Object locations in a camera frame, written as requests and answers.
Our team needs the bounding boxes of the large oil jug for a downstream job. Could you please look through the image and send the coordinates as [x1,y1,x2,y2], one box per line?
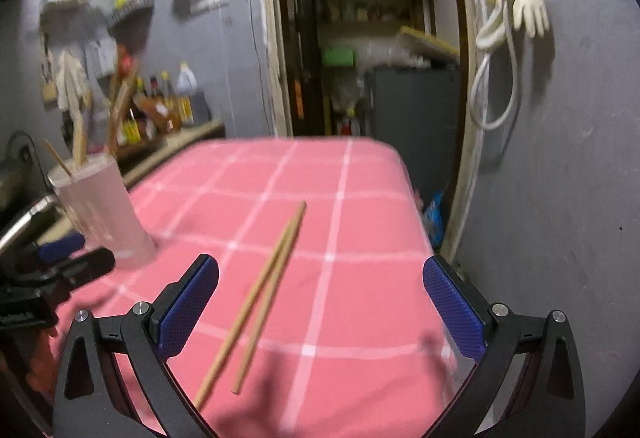
[174,62,197,127]

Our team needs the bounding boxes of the white hanging towel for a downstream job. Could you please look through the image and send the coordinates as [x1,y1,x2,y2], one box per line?
[53,47,91,112]

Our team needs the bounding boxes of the wooden door frame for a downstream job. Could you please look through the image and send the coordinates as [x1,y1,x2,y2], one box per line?
[255,0,489,265]

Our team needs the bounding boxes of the red plastic bag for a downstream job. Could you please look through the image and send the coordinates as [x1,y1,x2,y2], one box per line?
[117,45,139,74]

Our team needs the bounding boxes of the green box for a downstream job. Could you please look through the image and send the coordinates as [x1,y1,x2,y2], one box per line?
[322,45,357,68]

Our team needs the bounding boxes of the wire wall rack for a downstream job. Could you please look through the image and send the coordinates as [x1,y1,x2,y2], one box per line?
[104,0,155,28]

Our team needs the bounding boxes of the pink checkered tablecloth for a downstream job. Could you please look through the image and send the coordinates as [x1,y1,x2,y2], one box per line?
[47,137,463,438]

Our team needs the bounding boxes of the grey metal wall box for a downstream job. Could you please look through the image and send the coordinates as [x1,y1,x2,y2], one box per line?
[84,38,119,77]

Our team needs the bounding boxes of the flat cardboard board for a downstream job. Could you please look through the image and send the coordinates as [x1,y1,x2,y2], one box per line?
[397,25,461,64]

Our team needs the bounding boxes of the clear bottle yellow cap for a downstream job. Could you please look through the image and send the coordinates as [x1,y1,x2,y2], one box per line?
[160,71,177,116]

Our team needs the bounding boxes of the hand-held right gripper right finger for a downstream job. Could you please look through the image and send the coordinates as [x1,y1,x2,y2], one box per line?
[422,255,587,438]

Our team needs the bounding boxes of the blue snack packet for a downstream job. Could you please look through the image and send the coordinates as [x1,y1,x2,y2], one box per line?
[422,191,446,245]

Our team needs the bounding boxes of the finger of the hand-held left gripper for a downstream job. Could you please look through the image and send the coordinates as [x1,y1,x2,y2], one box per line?
[27,233,86,264]
[42,247,117,299]

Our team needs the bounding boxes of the brown seasoning packet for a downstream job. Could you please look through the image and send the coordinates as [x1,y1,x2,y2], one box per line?
[140,97,177,135]

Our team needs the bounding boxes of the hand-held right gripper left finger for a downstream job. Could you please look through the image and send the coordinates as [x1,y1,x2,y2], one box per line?
[52,254,220,438]

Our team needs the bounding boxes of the white perforated utensil holder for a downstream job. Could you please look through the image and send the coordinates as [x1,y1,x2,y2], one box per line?
[47,152,157,270]

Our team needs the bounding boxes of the white hose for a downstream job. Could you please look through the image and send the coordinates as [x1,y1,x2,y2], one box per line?
[468,0,524,132]

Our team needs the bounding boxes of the white rubber gloves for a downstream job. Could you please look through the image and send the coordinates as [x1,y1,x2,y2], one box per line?
[487,0,551,38]

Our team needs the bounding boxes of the dark grey cabinet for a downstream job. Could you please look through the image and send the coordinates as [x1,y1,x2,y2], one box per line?
[367,65,461,215]

